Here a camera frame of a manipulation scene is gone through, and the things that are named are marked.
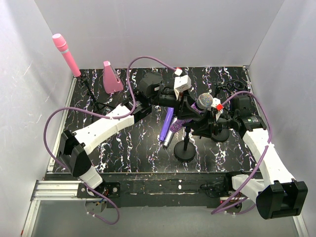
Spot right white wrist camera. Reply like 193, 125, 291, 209
211, 98, 224, 121

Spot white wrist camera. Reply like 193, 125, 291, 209
173, 68, 192, 100
211, 98, 224, 121

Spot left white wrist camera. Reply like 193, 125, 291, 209
173, 68, 192, 100

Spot glitter purple microphone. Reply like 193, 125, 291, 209
169, 93, 213, 133

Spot black tripod stand with ring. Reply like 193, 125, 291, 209
211, 79, 247, 99

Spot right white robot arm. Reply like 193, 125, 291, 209
193, 91, 308, 220

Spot black round-base stand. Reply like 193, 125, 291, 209
174, 123, 196, 162
211, 129, 230, 143

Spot black tripod mic stand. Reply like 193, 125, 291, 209
76, 75, 114, 114

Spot pink microphone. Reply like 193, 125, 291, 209
52, 34, 81, 78

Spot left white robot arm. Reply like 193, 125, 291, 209
57, 72, 199, 192

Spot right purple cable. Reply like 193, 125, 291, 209
211, 90, 274, 215

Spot silver microphone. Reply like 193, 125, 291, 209
162, 117, 177, 149

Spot pink metronome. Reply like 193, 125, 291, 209
103, 61, 123, 94

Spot left aluminium rail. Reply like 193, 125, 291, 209
20, 78, 78, 237

